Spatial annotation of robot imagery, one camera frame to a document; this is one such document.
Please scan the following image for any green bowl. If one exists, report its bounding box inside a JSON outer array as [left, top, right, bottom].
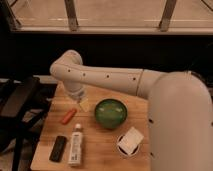
[[94, 99, 128, 129]]

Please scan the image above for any white bottle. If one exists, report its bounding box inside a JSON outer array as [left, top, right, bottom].
[[68, 123, 83, 167]]

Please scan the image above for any black remote control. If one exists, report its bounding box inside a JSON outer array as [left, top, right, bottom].
[[49, 136, 67, 162]]

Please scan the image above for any orange pepper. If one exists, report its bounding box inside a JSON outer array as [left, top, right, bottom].
[[60, 108, 77, 125]]

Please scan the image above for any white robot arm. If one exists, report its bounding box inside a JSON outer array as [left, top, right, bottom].
[[50, 50, 213, 171]]

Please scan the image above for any white cup with dark liquid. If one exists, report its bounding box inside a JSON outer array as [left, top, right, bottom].
[[116, 134, 140, 158]]

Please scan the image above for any metal window frame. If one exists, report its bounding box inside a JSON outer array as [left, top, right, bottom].
[[0, 0, 213, 35]]

